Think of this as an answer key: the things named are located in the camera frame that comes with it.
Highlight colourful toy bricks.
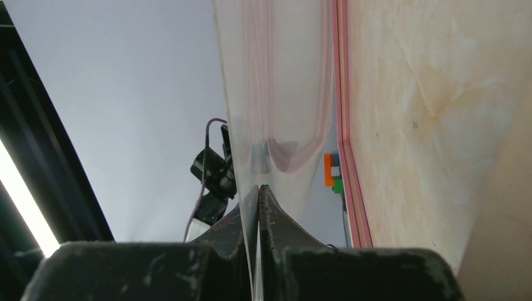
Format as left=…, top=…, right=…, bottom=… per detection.
left=323, top=152, right=344, bottom=194

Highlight grey building baseplate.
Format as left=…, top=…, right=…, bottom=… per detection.
left=340, top=194, right=353, bottom=248

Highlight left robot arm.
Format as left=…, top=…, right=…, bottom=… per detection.
left=184, top=118, right=237, bottom=242

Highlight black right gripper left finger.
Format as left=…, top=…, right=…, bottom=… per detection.
left=22, top=208, right=254, bottom=300

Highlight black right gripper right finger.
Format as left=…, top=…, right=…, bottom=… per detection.
left=258, top=185, right=464, bottom=300

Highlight pink wooden picture frame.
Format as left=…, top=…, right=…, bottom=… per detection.
left=332, top=1, right=373, bottom=248

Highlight clear acrylic sheet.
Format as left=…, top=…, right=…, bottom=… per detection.
left=213, top=1, right=334, bottom=300

